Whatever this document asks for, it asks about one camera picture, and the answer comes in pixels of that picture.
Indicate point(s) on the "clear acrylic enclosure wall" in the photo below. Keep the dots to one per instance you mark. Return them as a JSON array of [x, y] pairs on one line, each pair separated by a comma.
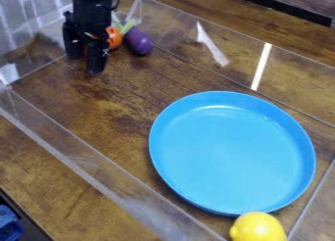
[[75, 165]]

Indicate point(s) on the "yellow toy lemon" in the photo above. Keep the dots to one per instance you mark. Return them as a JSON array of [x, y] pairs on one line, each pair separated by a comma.
[[258, 226]]

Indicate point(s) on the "orange toy carrot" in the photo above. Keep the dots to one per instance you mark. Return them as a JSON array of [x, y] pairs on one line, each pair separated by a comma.
[[119, 33]]

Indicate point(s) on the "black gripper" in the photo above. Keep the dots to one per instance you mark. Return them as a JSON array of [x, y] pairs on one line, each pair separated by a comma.
[[90, 18]]

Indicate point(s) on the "purple toy eggplant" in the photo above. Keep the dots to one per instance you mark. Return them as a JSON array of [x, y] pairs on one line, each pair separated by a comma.
[[139, 42]]

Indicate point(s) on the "blue object at corner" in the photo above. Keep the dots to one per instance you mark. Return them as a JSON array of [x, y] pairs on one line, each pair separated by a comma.
[[11, 227]]

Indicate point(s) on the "blue round tray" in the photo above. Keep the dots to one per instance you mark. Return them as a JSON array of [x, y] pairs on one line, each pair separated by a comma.
[[231, 153]]

